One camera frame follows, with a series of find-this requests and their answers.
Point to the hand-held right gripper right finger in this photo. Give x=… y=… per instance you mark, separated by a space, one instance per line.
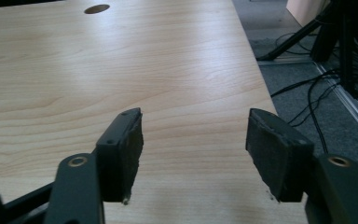
x=273 y=158

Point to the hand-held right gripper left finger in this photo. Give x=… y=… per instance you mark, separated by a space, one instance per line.
x=118 y=161

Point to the black tripod stand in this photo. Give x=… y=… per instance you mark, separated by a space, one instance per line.
x=295 y=37

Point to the beige cabinet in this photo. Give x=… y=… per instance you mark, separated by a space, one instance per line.
x=306 y=11

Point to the aluminium floor rail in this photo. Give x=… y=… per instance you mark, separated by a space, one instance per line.
x=354 y=107

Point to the black metal stand post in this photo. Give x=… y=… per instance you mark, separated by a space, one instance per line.
x=347 y=46

